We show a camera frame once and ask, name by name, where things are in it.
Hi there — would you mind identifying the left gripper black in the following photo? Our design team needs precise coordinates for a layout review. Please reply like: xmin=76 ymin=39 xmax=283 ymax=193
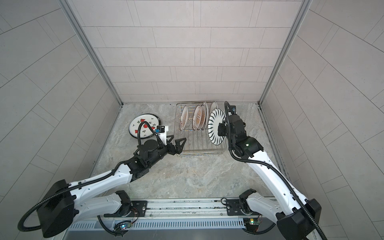
xmin=145 ymin=134 xmax=187 ymax=169

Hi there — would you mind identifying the white watermelon pattern plate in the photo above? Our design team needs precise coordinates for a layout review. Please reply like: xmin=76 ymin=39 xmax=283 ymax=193
xmin=128 ymin=113 xmax=162 ymax=140

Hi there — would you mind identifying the black white striped plate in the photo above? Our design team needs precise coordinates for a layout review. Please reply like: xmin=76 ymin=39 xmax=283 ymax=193
xmin=208 ymin=109 xmax=225 ymax=146

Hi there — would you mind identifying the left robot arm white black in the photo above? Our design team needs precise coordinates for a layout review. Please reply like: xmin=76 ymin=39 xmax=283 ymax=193
xmin=18 ymin=136 xmax=187 ymax=238

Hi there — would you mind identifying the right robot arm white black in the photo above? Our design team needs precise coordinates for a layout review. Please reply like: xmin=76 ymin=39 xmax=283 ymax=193
xmin=213 ymin=111 xmax=327 ymax=240

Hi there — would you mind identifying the orange sunburst plate front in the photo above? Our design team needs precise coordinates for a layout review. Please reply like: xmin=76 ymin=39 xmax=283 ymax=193
xmin=180 ymin=106 xmax=189 ymax=131

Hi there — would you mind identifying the orange pattern plate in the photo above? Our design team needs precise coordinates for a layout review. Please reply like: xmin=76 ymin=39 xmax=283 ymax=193
xmin=200 ymin=102 xmax=208 ymax=130
xmin=192 ymin=105 xmax=202 ymax=131

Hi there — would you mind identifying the right circuit board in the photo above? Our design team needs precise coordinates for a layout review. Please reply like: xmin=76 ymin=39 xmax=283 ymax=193
xmin=243 ymin=218 xmax=260 ymax=234

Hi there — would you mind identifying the circuit board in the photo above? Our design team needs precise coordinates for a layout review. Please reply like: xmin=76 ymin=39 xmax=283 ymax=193
xmin=114 ymin=221 xmax=132 ymax=236
xmin=243 ymin=218 xmax=260 ymax=234

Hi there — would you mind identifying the left circuit board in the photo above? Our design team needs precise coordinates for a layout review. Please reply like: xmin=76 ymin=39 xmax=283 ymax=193
xmin=114 ymin=221 xmax=132 ymax=236

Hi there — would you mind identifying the right corner aluminium profile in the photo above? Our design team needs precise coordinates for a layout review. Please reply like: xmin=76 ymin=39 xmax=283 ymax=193
xmin=258 ymin=0 xmax=313 ymax=105

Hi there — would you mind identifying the corner aluminium profile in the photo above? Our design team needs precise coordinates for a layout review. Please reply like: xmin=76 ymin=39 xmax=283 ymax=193
xmin=258 ymin=0 xmax=313 ymax=105
xmin=58 ymin=0 xmax=124 ymax=107

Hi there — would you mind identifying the left corner aluminium profile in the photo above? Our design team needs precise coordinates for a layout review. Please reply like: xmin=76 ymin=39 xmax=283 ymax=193
xmin=58 ymin=0 xmax=124 ymax=107

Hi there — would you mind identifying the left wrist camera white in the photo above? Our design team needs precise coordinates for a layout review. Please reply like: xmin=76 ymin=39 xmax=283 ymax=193
xmin=156 ymin=126 xmax=169 ymax=146

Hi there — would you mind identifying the metal wire dish rack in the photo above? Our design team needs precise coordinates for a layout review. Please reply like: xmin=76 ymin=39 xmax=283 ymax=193
xmin=174 ymin=101 xmax=228 ymax=157

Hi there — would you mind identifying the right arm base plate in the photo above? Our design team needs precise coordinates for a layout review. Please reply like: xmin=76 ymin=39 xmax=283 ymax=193
xmin=221 ymin=198 xmax=260 ymax=216

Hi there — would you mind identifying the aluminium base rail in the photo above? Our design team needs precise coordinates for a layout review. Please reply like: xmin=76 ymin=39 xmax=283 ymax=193
xmin=58 ymin=196 xmax=310 ymax=222

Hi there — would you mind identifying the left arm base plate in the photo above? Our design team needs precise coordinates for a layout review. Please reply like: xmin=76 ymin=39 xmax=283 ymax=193
xmin=103 ymin=201 xmax=148 ymax=218

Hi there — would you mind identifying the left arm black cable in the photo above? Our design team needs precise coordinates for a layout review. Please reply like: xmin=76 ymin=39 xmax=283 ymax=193
xmin=17 ymin=121 xmax=163 ymax=237

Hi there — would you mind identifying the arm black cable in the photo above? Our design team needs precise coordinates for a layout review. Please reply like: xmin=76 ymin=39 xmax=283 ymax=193
xmin=17 ymin=121 xmax=163 ymax=237
xmin=223 ymin=101 xmax=328 ymax=240

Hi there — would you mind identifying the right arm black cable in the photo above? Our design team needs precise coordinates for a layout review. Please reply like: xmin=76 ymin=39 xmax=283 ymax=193
xmin=223 ymin=101 xmax=328 ymax=240

